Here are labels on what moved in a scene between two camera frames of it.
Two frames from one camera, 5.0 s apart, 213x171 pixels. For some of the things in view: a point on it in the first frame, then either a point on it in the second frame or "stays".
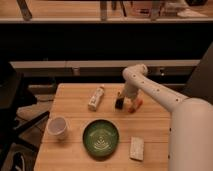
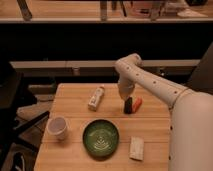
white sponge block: [136, 148] stays
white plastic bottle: [96, 98] stays
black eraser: [119, 103] -> [128, 105]
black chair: [13, 96] stays
